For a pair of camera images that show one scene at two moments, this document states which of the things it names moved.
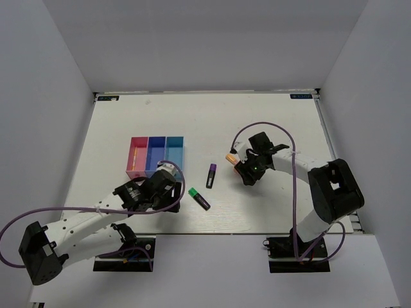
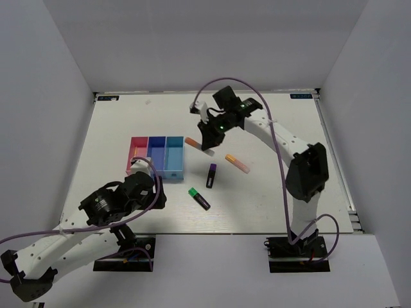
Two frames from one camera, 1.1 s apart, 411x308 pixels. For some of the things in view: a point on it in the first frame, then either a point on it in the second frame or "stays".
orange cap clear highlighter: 236,172 -> 198,146
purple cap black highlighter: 210,176 stays
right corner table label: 301,96 stays
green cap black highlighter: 194,194 stays
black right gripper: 249,177 -> 209,139
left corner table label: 108,97 stays
